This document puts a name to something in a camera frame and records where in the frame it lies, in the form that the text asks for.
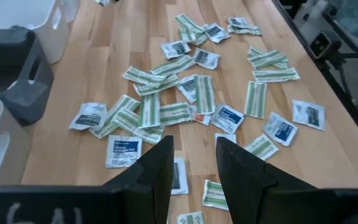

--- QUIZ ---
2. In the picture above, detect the black tripod camera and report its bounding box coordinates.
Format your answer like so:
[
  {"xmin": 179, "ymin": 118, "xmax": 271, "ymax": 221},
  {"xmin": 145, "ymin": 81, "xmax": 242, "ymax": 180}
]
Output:
[{"xmin": 308, "ymin": 30, "xmax": 358, "ymax": 103}]

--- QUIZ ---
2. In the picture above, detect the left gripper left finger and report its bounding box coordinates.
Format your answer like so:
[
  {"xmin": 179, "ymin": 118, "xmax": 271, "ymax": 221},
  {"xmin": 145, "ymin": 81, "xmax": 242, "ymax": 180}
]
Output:
[{"xmin": 103, "ymin": 134, "xmax": 175, "ymax": 224}]

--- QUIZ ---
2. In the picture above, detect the white plastic bin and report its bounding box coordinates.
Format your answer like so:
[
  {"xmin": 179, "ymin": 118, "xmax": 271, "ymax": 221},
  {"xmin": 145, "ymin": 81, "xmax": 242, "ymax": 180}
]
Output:
[{"xmin": 0, "ymin": 0, "xmax": 81, "ymax": 65}]

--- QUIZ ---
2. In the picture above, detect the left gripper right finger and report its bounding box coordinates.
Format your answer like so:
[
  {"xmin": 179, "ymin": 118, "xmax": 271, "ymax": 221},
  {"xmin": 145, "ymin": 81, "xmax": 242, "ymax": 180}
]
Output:
[{"xmin": 215, "ymin": 136, "xmax": 319, "ymax": 224}]

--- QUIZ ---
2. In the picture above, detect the dark grey plastic bin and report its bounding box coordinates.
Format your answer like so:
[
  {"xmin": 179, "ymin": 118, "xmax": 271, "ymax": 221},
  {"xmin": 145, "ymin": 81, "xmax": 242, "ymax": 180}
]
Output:
[{"xmin": 0, "ymin": 26, "xmax": 55, "ymax": 127}]

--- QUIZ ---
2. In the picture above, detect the white antiseptic towelette packet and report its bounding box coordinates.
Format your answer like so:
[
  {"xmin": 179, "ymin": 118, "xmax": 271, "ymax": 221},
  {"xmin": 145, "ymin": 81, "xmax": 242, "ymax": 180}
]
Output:
[
  {"xmin": 160, "ymin": 40, "xmax": 191, "ymax": 60},
  {"xmin": 227, "ymin": 17, "xmax": 250, "ymax": 27},
  {"xmin": 171, "ymin": 157, "xmax": 190, "ymax": 196},
  {"xmin": 210, "ymin": 104, "xmax": 245, "ymax": 134},
  {"xmin": 105, "ymin": 134, "xmax": 143, "ymax": 169},
  {"xmin": 176, "ymin": 74, "xmax": 198, "ymax": 104},
  {"xmin": 204, "ymin": 23, "xmax": 231, "ymax": 44},
  {"xmin": 193, "ymin": 47, "xmax": 221, "ymax": 70},
  {"xmin": 291, "ymin": 99, "xmax": 326, "ymax": 131},
  {"xmin": 263, "ymin": 111, "xmax": 298, "ymax": 147},
  {"xmin": 68, "ymin": 102, "xmax": 108, "ymax": 131}
]

